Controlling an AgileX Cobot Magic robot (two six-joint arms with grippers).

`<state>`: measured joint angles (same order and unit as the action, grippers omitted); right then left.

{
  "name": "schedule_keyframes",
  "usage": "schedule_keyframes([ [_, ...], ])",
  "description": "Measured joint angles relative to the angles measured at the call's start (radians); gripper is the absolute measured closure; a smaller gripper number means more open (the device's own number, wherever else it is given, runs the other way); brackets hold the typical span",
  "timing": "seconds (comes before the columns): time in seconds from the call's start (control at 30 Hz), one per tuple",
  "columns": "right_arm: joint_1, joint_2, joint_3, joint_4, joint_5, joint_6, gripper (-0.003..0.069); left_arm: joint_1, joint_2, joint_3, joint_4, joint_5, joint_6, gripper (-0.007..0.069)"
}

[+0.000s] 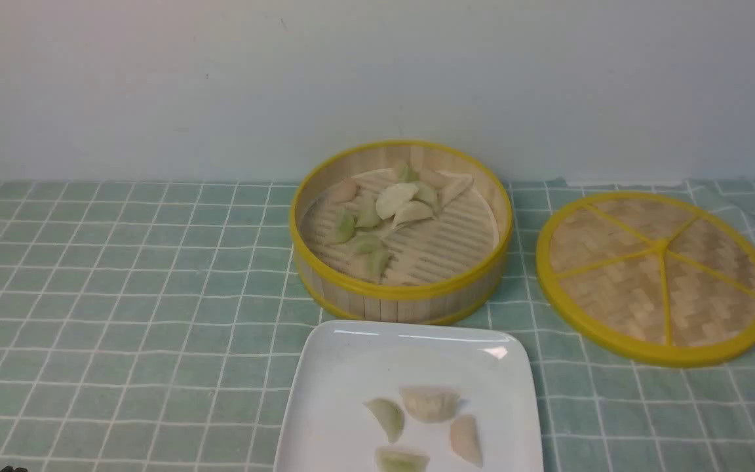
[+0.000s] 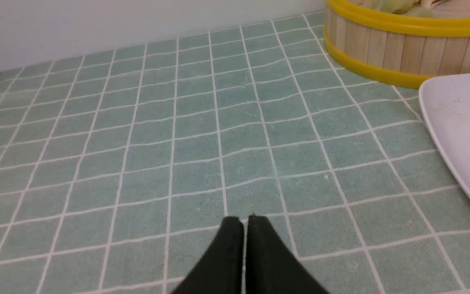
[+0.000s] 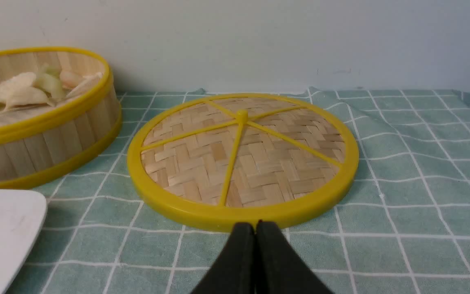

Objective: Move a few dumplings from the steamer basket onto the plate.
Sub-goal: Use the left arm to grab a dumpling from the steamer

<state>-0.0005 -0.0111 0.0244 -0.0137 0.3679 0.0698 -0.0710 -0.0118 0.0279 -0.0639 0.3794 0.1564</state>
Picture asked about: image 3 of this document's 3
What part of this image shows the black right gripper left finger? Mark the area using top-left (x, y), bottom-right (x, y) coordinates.
top-left (192, 222), bottom-right (255, 294)

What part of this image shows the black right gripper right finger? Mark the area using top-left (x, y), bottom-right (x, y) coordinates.
top-left (255, 220), bottom-right (332, 294)

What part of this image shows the white rectangular plate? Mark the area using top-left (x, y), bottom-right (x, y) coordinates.
top-left (0, 189), bottom-right (47, 294)

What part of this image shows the woven bamboo steamer lid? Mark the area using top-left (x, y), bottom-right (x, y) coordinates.
top-left (127, 93), bottom-right (359, 232)

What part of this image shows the green checked tablecloth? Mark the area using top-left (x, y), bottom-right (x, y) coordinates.
top-left (7, 87), bottom-right (470, 294)

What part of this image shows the bamboo steamer basket yellow rim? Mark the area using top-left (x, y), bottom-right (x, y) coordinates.
top-left (0, 47), bottom-right (122, 189)

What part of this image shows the green dumpling in steamer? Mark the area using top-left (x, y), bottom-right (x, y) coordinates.
top-left (32, 63), bottom-right (67, 102)

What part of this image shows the white dumpling in steamer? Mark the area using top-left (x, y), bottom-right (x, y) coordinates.
top-left (0, 72), bottom-right (55, 110)

